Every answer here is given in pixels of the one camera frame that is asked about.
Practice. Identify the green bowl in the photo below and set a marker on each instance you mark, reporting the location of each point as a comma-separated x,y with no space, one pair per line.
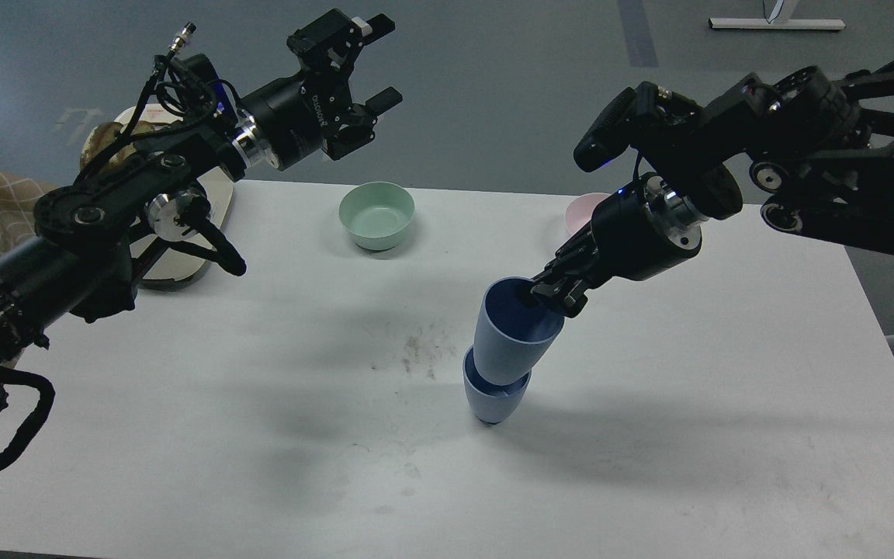
378,216

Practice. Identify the blue cup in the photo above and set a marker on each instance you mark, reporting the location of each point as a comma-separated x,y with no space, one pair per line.
513,331
491,404

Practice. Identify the white desk foot bar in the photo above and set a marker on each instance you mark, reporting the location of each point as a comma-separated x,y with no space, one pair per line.
835,26

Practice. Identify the pink bowl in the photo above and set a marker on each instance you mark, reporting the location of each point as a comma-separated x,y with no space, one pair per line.
579,211

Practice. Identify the cream white toaster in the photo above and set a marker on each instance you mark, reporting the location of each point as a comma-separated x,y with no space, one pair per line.
174,269

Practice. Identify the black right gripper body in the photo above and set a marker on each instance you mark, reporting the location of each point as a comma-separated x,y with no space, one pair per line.
637,232

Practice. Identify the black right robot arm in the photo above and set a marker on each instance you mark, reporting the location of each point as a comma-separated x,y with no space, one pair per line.
825,161

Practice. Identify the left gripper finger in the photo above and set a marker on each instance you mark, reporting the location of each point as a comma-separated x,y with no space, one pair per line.
353,126
331,44

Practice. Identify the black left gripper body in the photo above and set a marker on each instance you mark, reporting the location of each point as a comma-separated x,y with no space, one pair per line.
312,110

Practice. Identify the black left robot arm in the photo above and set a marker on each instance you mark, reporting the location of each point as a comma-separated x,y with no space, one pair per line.
95,239

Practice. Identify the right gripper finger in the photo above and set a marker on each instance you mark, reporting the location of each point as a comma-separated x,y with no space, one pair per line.
573,301
550,289

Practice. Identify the left toast slice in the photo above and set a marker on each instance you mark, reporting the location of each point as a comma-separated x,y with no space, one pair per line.
100,138

